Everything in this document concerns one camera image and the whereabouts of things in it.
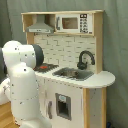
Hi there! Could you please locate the white oven door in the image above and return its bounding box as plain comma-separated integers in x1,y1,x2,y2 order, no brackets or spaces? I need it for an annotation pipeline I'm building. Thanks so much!
39,79,53,120

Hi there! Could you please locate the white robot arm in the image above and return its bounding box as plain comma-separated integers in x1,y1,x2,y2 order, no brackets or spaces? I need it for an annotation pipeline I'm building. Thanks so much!
0,40,52,128

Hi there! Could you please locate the wooden toy kitchen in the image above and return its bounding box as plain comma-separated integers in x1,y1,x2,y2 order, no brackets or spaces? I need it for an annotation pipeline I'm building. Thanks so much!
22,10,115,128

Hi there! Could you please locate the black toy faucet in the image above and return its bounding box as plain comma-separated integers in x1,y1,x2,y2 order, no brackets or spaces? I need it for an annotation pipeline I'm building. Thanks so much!
77,50,95,70

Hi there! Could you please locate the grey toy sink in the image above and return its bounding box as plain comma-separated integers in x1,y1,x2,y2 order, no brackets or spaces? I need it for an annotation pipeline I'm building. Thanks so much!
53,67,93,81

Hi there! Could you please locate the black toy stovetop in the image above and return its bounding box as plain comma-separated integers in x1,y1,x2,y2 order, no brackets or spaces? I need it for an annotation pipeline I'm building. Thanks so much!
35,63,57,73

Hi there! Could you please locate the grey range hood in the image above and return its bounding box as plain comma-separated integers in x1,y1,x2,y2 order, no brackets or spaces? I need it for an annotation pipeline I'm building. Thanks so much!
26,15,54,34

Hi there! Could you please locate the toy microwave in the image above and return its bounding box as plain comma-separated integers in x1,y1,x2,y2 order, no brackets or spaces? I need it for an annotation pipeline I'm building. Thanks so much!
56,14,93,34

